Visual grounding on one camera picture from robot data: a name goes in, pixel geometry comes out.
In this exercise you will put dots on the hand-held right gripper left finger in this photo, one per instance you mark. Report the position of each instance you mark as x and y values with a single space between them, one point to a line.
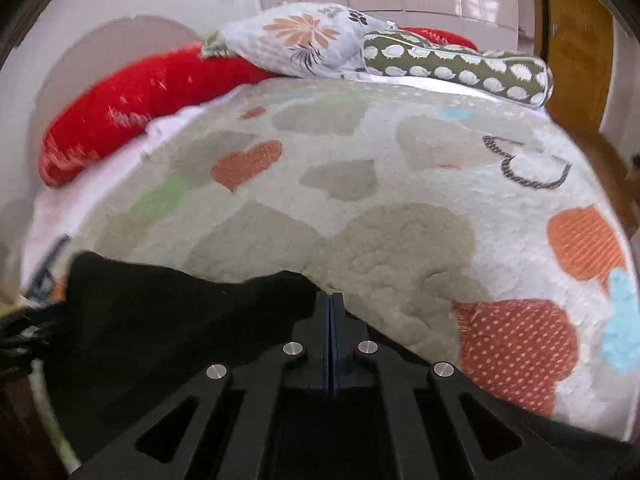
322 325

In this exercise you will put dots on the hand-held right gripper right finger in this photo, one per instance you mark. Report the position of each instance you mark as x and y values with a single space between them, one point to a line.
336 325

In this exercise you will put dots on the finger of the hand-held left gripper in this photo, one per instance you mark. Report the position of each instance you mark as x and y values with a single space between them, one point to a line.
30 327

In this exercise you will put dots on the black pants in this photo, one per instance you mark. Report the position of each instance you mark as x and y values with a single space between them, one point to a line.
165 340

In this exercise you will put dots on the white bed sheet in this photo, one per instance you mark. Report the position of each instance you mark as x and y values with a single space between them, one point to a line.
70 195

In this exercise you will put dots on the heart print blanket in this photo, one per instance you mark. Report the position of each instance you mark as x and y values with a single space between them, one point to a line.
380 190

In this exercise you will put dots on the red pillow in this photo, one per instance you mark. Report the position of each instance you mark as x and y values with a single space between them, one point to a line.
125 105

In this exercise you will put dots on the beige bed headboard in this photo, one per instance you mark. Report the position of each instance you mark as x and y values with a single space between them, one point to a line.
95 55

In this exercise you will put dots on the green dotted bolster pillow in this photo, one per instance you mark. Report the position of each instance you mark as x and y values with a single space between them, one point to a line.
450 67

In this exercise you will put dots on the floral white pillow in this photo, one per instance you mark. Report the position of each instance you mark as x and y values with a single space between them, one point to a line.
305 40

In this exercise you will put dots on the wooden door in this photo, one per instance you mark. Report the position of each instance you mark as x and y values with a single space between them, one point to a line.
575 45

